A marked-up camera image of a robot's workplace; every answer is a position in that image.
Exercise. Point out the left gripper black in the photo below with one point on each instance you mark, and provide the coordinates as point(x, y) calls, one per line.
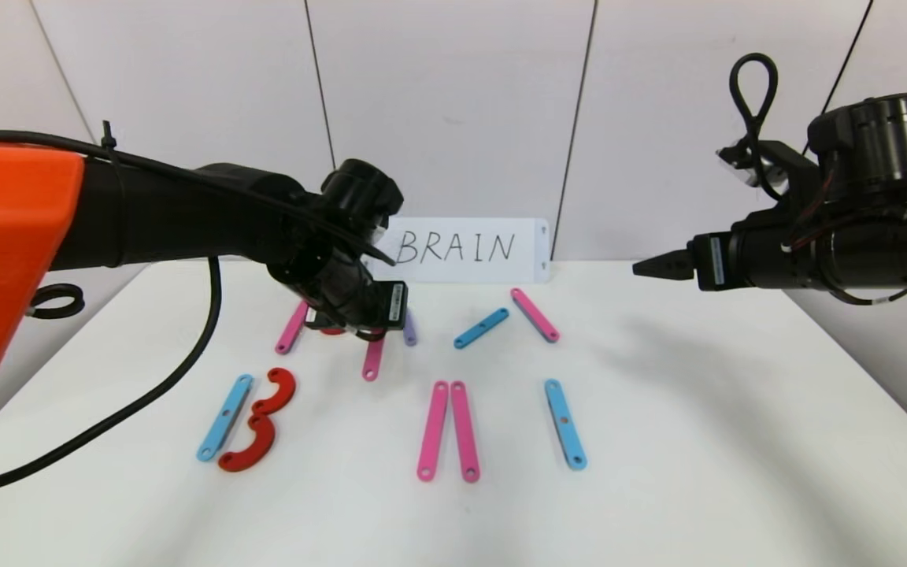
point(395, 304)

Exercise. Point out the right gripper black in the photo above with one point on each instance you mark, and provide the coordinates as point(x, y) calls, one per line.
point(710, 263)

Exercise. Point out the long pink bar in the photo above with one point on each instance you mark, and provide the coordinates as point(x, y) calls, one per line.
point(373, 362)
point(465, 431)
point(292, 329)
point(432, 431)

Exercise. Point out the short purple bar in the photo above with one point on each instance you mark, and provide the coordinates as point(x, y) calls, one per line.
point(411, 335)

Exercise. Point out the small red curved piece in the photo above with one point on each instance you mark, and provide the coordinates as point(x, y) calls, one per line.
point(331, 331)

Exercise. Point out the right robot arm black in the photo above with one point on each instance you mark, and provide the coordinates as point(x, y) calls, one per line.
point(855, 252)

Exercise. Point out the white BRAIN sign card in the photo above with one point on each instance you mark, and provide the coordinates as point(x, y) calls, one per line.
point(469, 272)

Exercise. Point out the short blue bar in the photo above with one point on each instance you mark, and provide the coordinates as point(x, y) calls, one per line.
point(481, 328)

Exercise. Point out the pink bar with grey underside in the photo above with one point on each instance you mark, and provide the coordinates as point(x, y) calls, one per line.
point(534, 315)

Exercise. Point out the long blue bar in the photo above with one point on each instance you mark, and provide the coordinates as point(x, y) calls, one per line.
point(565, 424)
point(224, 417)

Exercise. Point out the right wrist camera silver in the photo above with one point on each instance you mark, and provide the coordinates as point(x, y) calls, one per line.
point(737, 157)

